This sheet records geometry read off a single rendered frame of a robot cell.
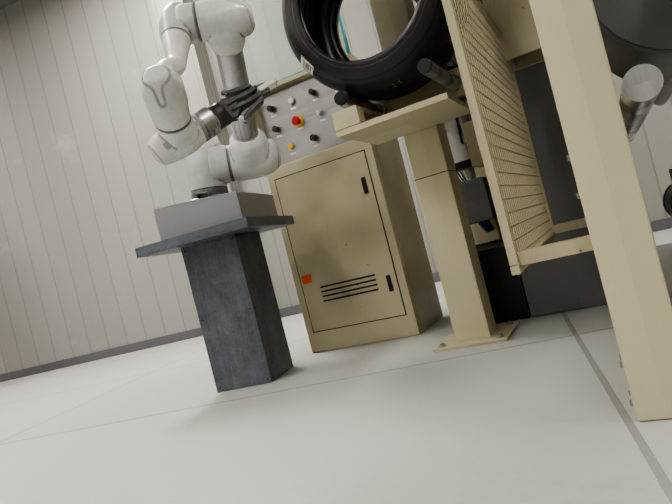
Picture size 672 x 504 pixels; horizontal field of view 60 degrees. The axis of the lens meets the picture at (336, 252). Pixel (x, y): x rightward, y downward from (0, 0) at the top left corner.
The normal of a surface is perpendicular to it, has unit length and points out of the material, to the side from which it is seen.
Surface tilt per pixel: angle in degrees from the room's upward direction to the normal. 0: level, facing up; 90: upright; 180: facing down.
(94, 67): 90
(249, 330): 90
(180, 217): 90
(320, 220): 90
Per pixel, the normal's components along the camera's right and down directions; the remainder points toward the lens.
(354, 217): -0.42, 0.11
